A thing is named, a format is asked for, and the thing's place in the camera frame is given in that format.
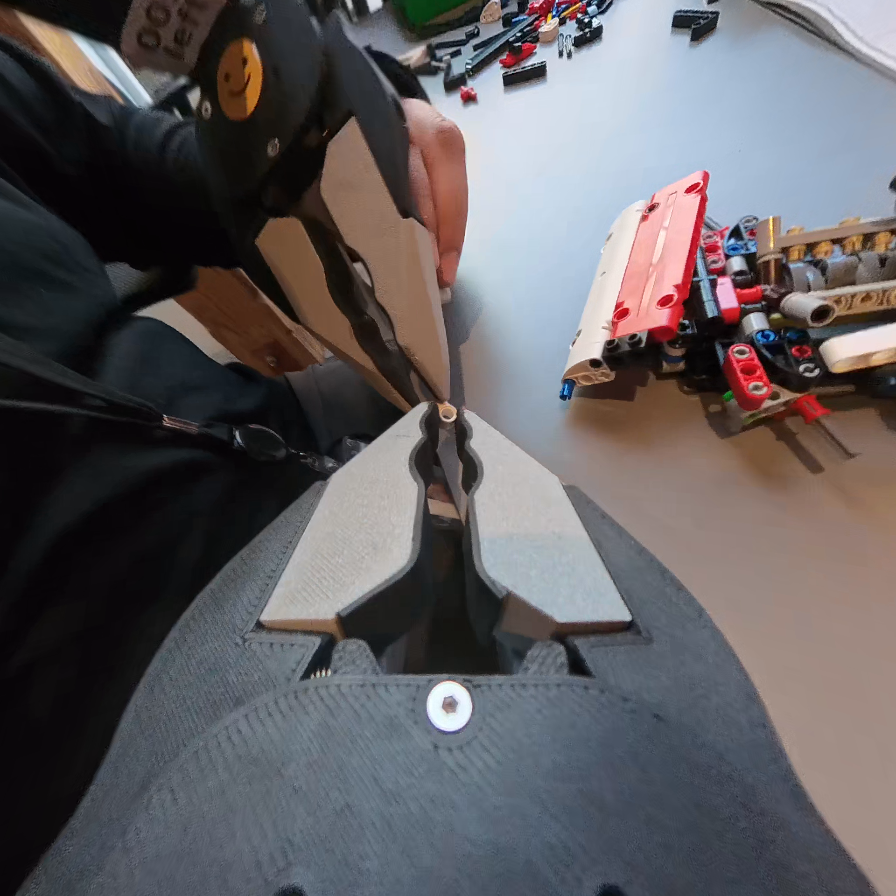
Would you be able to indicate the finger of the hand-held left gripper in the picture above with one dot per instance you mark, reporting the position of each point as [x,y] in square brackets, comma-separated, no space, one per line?
[392,266]
[308,280]

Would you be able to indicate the grey desk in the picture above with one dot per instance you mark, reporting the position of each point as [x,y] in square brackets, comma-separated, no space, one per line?
[630,126]

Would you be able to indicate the person's black top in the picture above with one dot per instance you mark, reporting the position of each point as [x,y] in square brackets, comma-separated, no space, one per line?
[70,630]

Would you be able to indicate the green plastic bin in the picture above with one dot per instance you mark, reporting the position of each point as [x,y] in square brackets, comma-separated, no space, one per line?
[434,10]

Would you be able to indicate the person's left forearm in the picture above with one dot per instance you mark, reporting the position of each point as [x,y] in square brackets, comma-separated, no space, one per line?
[105,175]

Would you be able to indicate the brick car model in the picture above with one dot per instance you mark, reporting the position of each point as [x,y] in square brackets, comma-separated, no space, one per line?
[770,336]

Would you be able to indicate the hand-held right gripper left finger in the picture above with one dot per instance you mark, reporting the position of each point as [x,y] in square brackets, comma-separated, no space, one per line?
[357,553]

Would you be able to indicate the person's dark trousers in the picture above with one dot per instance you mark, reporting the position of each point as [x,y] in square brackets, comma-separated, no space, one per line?
[350,406]

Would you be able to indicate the wooden armrest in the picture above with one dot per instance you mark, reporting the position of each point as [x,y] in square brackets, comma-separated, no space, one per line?
[238,322]

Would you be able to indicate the black angled brick beam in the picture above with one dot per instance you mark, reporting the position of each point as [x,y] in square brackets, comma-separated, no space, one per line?
[689,19]

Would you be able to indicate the pile of loose brick pieces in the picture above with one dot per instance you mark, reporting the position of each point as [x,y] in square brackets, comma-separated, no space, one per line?
[521,52]

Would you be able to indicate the red white brick panel assembly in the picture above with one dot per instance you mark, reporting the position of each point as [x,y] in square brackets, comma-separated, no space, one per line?
[658,259]

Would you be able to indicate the small white connector brick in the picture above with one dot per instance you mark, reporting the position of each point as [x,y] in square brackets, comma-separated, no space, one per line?
[446,413]

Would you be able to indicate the person's left hand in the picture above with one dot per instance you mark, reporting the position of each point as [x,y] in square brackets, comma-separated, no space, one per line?
[441,182]

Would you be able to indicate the open instruction booklet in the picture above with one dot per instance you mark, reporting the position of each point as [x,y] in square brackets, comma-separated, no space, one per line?
[840,24]

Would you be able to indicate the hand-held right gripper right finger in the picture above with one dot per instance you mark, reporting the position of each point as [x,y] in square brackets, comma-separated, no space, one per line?
[539,553]

